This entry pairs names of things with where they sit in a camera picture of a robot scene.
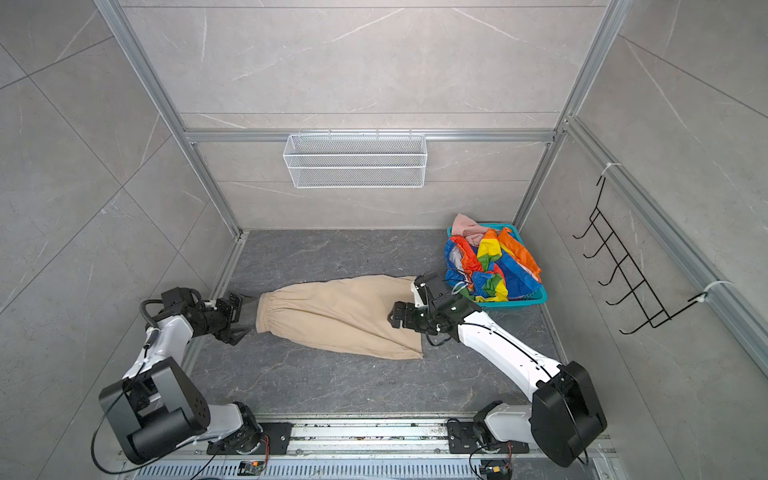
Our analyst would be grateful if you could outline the beige drawstring shorts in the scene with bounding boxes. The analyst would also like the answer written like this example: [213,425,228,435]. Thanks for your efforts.
[255,275,423,360]

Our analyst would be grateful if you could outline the pink shorts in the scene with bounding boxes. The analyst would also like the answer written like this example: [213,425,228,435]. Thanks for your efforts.
[451,213,489,243]

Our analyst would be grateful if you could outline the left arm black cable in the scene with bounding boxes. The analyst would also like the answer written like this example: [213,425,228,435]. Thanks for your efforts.
[89,296,181,476]

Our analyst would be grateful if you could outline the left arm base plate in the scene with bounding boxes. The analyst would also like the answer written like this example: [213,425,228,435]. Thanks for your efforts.
[206,422,293,455]

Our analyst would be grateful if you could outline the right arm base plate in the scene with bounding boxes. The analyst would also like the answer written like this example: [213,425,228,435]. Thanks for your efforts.
[445,418,530,454]

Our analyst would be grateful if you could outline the aluminium frame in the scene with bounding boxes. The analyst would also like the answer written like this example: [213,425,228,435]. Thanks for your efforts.
[96,1,767,371]

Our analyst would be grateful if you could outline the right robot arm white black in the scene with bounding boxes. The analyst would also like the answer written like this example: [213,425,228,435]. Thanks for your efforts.
[388,273,607,467]

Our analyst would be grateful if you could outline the white wire mesh basket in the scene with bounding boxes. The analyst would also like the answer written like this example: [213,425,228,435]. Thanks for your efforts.
[283,133,428,189]

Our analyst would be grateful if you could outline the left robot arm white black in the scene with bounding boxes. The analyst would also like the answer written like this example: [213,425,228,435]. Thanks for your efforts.
[99,287,267,466]

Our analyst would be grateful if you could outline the aluminium mounting rail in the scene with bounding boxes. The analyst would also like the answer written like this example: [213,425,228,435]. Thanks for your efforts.
[116,416,619,463]

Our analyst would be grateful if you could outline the black wire hook rack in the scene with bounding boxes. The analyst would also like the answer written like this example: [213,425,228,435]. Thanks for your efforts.
[572,176,709,336]

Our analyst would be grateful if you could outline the rainbow coloured shorts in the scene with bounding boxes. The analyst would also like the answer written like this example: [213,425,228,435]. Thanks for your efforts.
[443,226,543,303]

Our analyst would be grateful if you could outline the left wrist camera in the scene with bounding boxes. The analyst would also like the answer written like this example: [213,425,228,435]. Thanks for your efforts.
[161,287,202,309]

